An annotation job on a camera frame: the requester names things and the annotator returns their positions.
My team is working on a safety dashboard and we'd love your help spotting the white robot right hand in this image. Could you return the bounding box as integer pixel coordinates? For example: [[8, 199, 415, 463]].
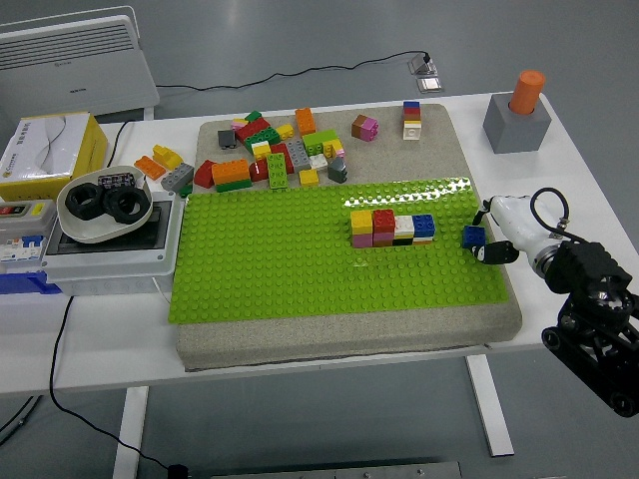
[[471, 194, 555, 266]]

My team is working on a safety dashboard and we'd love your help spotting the green studded baseplate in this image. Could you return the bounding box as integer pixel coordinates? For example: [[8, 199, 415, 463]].
[[167, 175, 510, 326]]

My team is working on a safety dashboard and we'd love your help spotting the grey block with hole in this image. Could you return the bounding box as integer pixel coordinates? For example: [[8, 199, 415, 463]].
[[481, 93, 554, 155]]

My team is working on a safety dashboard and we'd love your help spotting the orange cylinder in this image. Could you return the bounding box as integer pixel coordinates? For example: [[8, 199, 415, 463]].
[[508, 69, 547, 116]]

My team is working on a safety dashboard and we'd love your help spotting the red square brick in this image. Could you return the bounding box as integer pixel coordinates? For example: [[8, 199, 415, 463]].
[[371, 209, 396, 235]]

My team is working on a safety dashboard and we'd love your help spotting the yellow square brick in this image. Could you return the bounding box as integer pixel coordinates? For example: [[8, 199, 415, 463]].
[[349, 210, 373, 236]]

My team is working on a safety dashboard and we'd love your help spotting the white table leg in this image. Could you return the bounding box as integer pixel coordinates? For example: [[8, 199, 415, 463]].
[[465, 354, 515, 458], [112, 386, 151, 479]]

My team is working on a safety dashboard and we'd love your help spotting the dark grey slope brick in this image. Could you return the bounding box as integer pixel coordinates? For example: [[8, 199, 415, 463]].
[[326, 156, 349, 184]]

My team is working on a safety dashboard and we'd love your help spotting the lime green long brick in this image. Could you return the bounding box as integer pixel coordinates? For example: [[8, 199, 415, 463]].
[[301, 129, 341, 156]]

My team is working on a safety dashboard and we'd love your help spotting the grey foam mat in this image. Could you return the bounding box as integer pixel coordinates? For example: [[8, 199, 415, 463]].
[[175, 103, 524, 373]]

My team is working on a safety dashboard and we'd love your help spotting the light grey long brick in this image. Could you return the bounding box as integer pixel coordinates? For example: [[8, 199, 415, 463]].
[[285, 139, 313, 174]]

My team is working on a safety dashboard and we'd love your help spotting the orange long brick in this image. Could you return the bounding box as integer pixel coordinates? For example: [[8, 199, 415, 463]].
[[294, 107, 318, 137], [211, 159, 252, 187]]

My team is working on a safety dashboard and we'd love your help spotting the bright green long brick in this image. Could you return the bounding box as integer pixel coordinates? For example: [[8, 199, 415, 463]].
[[265, 153, 292, 192]]

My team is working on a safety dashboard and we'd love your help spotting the red long brick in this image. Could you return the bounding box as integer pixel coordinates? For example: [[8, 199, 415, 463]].
[[234, 118, 274, 144]]

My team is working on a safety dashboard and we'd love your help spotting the dark green flat brick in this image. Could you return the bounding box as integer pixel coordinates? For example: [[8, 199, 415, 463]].
[[215, 178, 254, 194]]

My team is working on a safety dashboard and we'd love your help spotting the red slope brick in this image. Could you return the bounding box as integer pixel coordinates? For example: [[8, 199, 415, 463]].
[[193, 159, 219, 190]]

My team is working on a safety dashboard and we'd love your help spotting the yellow slope brick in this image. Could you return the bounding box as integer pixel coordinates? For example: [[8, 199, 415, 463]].
[[151, 144, 186, 172]]

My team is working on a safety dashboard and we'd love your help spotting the small black terminal block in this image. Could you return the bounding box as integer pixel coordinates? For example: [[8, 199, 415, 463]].
[[97, 171, 137, 190]]

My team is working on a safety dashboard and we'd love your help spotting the black plastic nut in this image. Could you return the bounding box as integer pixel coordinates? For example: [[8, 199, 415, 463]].
[[66, 182, 109, 220], [102, 185, 147, 225]]

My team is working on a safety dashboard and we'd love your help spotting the white bowl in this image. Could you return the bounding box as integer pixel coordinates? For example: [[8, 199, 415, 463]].
[[56, 168, 155, 244]]

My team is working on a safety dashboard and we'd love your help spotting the white panel heater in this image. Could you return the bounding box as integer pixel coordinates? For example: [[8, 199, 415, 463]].
[[0, 5, 161, 121]]

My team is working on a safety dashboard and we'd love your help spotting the yellow tissue box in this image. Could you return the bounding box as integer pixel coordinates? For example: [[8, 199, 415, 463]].
[[0, 112, 109, 204]]

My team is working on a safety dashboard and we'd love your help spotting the white circuit breaker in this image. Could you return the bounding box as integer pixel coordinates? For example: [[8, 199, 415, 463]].
[[0, 231, 52, 274]]

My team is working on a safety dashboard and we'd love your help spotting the blue plastic part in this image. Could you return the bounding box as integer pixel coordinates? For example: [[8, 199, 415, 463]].
[[0, 270, 64, 296]]

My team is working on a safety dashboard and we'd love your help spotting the black floor power cable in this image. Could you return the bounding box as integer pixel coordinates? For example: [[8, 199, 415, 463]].
[[154, 49, 433, 94]]

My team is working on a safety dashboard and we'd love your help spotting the grey electrical enclosure box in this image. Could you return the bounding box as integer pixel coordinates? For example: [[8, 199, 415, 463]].
[[38, 192, 187, 296]]

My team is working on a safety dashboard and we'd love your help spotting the thin black cable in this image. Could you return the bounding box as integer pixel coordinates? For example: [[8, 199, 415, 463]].
[[106, 119, 136, 171]]

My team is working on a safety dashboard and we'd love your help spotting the black hanging cable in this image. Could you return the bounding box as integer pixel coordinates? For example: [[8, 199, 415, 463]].
[[48, 293, 189, 479]]

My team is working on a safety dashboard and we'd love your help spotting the grey switch box red button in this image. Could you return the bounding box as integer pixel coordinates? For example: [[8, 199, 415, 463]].
[[0, 198, 57, 236]]

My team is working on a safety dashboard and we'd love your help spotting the grey floor cable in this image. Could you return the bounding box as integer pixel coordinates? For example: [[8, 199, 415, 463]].
[[0, 395, 41, 447]]

